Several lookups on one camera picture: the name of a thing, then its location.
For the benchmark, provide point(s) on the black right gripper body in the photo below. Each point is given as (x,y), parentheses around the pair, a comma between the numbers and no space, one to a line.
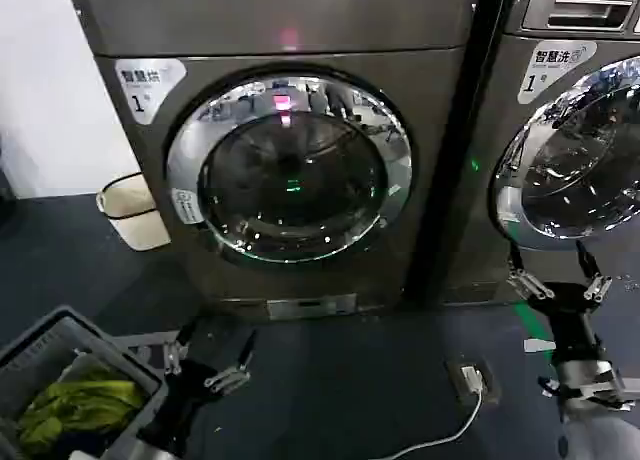
(575,320)

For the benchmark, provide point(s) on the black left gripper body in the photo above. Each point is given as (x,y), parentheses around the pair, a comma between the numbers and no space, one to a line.
(187,395)

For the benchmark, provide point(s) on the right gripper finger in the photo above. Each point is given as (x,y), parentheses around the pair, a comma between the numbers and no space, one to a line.
(592,277)
(525,280)

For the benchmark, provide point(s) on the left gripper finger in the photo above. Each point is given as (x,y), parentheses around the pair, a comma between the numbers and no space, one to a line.
(235,372)
(176,352)

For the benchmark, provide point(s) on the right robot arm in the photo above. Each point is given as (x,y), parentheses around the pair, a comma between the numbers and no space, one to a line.
(595,395)

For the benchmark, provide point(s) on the green floor tape strip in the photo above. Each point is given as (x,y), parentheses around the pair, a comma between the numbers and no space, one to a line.
(532,320)

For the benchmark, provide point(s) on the white floor tape marker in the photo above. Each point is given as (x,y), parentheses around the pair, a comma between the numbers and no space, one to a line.
(540,346)

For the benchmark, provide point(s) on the grey washer with drawer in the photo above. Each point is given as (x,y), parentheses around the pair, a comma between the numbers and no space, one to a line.
(480,260)

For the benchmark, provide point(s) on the grey plastic laundry basket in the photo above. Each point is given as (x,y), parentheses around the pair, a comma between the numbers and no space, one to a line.
(120,360)

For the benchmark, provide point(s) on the white cloth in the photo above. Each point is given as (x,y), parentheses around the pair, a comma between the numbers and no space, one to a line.
(82,365)

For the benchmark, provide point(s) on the round chrome glass washer door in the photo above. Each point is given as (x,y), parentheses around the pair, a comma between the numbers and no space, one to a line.
(575,180)

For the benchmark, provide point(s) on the green garment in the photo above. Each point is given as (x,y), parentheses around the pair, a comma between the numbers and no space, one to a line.
(85,400)

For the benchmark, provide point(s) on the grey floor socket box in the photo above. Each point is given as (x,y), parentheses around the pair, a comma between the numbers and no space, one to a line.
(475,380)

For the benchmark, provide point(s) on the dark blue garment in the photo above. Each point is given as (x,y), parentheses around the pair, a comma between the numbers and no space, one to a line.
(75,442)

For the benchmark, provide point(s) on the beige bin with black rim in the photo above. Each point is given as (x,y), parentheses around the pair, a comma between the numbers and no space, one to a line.
(135,215)

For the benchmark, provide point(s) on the small white instruction sticker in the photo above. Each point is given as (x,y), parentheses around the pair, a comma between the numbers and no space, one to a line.
(186,206)

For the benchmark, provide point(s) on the round glass dryer door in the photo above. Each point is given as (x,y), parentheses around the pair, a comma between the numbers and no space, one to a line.
(290,180)

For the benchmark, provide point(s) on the white washer number label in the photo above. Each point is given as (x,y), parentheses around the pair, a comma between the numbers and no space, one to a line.
(555,72)

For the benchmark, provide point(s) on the white number label sticker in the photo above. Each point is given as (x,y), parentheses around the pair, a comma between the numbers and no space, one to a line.
(150,82)

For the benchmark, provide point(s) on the grey dryer with dryer label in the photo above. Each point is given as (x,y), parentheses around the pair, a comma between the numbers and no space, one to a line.
(310,20)

